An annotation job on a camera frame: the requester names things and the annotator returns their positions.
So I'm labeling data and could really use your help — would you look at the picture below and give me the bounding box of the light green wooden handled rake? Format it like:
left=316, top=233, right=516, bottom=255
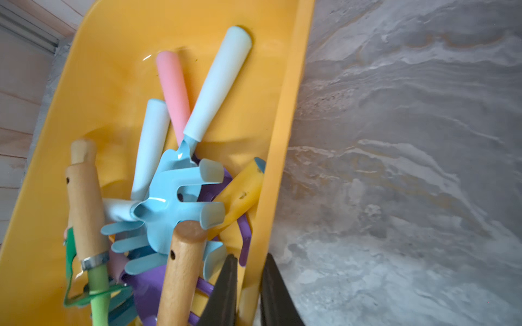
left=156, top=221, right=207, bottom=325

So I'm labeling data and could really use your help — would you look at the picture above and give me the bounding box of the light blue hand rake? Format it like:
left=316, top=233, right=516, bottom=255
left=133, top=26, right=252, bottom=255

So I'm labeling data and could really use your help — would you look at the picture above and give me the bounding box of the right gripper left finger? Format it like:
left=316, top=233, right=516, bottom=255
left=197, top=254, right=238, bottom=326

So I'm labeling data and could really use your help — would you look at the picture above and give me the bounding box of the pink handled garden tool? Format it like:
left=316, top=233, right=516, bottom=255
left=156, top=51, right=190, bottom=145

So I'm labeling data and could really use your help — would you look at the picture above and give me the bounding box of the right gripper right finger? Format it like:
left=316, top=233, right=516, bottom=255
left=260, top=253, right=305, bottom=326

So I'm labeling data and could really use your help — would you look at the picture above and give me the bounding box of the yellow handled purple tool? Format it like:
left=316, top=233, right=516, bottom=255
left=109, top=158, right=266, bottom=325

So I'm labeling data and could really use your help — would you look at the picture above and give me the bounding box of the yellow storage box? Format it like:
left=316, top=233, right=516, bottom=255
left=1, top=1, right=315, bottom=325

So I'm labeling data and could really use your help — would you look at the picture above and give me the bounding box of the green rake wooden handle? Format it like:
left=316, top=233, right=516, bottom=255
left=63, top=138, right=127, bottom=326

